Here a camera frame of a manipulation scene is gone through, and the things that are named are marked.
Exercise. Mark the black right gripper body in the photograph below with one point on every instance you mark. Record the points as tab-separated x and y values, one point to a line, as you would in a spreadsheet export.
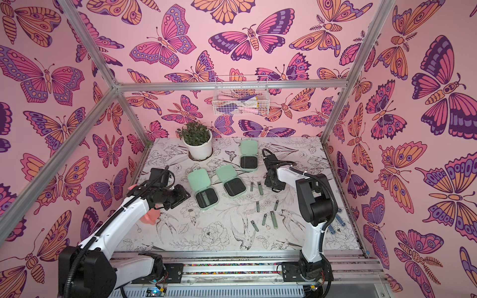
270	179

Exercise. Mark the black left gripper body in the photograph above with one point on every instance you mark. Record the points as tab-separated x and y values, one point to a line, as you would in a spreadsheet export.
173	197

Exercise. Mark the green case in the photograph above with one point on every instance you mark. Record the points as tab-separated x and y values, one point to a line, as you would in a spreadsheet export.
232	184
205	195
249	155

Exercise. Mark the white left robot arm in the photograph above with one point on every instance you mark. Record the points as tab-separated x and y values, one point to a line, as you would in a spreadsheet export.
88	269

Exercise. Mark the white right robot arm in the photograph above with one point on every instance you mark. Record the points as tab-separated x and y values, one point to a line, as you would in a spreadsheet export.
317	206

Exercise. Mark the green nail tool upper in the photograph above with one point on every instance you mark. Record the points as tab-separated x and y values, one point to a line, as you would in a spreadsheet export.
260	188

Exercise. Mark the green nail clipper long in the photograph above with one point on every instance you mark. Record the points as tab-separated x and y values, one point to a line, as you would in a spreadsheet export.
274	220

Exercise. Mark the green nail clipper small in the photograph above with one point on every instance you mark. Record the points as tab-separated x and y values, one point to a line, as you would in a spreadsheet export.
254	226

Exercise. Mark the pink plastic toy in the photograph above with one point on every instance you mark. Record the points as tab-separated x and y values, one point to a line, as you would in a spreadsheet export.
152	214

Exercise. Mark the potted green plant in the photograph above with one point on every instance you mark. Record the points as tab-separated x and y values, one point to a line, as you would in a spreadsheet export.
198	139

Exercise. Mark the blue knit glove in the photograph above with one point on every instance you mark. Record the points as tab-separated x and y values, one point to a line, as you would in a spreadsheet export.
336	226

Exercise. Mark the white wire wall basket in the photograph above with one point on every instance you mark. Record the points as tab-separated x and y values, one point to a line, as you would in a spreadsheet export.
242	95

